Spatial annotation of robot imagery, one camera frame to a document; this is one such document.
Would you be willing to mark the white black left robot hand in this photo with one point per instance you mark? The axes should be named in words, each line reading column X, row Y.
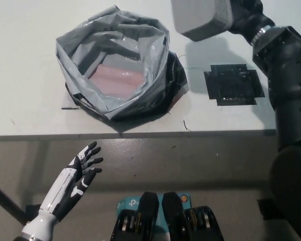
column 67, row 183

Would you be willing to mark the grey black plastic bag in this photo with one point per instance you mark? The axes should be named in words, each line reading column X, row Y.
column 150, row 82

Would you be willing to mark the grey perforated rectangular basket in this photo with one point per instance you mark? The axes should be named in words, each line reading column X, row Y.
column 200, row 17

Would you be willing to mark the teal printed box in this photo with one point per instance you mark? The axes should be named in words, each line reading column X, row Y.
column 126, row 203

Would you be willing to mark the black slanted table leg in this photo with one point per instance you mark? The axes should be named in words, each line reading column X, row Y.
column 5, row 198

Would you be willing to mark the thin black tape strip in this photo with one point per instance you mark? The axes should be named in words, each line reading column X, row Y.
column 69, row 108

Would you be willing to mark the black ribbed robot body block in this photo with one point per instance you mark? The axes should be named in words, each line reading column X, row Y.
column 145, row 208
column 173, row 208

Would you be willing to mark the pink foam packet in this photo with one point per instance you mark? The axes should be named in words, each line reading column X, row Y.
column 118, row 79

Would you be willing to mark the black tape patch on table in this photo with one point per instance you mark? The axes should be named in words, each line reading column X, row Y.
column 233, row 85

